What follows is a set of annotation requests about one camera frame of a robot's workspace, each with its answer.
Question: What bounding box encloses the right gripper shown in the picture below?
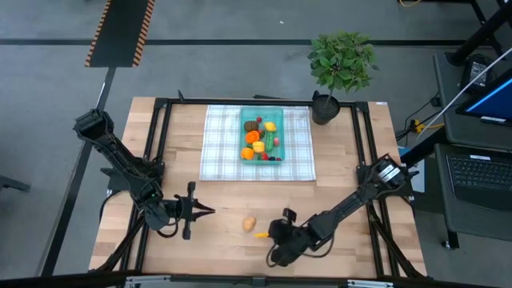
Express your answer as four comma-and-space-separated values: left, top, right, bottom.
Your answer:
265, 218, 317, 268

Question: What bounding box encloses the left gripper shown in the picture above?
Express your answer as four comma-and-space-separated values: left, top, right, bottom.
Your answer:
159, 182, 216, 240

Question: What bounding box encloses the teal translucent tupperware container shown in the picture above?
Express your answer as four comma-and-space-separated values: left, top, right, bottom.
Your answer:
238, 106, 286, 166

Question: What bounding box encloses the white plaid cloth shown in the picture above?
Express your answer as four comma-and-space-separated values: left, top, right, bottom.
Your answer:
199, 104, 316, 182

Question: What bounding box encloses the yellow plug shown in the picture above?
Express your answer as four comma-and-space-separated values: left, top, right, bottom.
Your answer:
411, 118, 446, 134

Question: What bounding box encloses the potted green plant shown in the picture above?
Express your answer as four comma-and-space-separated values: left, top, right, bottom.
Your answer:
306, 30, 380, 126

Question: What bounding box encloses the grey chair leg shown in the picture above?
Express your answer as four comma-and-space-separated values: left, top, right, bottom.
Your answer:
0, 174, 32, 193

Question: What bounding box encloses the black hazard-striped floor ramp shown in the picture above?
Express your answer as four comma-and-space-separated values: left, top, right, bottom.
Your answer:
84, 0, 156, 68

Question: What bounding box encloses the laptop computer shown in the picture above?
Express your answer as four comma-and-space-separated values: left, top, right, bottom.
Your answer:
434, 51, 512, 249

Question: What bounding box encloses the black laptop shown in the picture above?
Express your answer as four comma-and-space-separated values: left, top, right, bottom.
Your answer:
434, 142, 512, 243

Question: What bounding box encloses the monitor with blue screen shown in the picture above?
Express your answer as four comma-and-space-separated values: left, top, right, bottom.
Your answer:
455, 70, 512, 128

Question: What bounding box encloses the black power adapter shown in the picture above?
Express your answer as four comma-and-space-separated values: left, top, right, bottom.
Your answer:
459, 54, 497, 95

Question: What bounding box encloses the black stand leg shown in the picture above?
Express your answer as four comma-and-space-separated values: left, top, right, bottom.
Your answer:
446, 0, 512, 67

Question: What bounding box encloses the silver aluminium bracket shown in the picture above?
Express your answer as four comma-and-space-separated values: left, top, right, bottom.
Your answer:
125, 274, 172, 288
346, 278, 395, 288

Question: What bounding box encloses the black aluminium table frame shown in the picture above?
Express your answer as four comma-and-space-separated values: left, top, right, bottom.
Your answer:
90, 95, 427, 281

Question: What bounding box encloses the white cable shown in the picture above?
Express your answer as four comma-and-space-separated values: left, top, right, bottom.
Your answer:
415, 47, 512, 139

